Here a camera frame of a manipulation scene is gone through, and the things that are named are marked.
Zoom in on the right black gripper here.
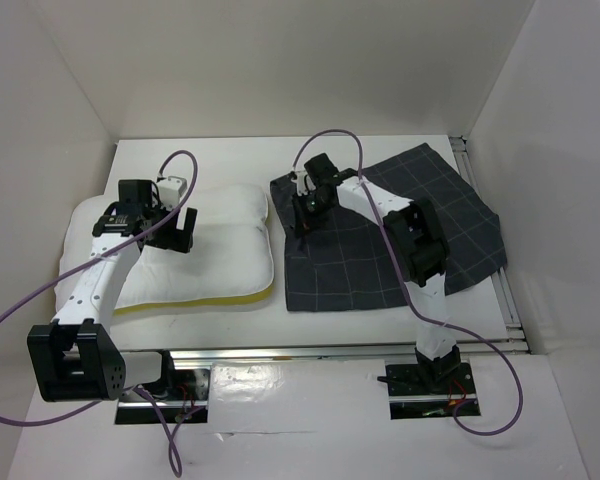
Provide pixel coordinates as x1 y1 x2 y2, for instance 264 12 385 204
291 189 334 238

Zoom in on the white pillow yellow edge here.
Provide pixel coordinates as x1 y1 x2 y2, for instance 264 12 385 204
56 184 274 313

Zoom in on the dark grey checked pillowcase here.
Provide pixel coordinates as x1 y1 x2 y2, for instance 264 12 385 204
269 142 510 314

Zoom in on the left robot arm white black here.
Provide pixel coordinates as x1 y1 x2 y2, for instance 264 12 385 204
27 176 197 402

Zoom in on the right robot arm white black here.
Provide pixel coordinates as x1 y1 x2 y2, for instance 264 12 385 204
289 154 461 392

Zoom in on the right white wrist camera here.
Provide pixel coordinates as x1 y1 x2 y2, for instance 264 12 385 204
289 170 313 196

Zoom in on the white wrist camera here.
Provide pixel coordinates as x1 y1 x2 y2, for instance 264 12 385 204
289 170 313 196
156 176 188 211

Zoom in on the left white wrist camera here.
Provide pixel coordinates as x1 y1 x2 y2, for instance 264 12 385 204
156 176 188 211

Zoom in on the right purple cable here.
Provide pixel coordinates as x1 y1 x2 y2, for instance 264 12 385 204
293 129 525 437

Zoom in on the purple cable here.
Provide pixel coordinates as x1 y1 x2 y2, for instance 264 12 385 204
293 129 525 437
0 149 200 479

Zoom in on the front aluminium rail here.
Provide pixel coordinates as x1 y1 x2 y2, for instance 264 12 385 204
104 341 426 362

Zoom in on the aluminium rail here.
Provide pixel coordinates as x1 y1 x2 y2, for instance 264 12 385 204
104 341 426 362
449 137 529 355

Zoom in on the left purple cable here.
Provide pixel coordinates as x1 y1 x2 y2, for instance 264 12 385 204
0 149 200 479

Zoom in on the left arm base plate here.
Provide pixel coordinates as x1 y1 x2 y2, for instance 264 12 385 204
114 351 211 425

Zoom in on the right side aluminium rail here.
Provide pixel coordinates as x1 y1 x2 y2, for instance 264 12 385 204
449 137 529 355

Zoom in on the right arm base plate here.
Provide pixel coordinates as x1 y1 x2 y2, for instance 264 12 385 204
377 362 481 420

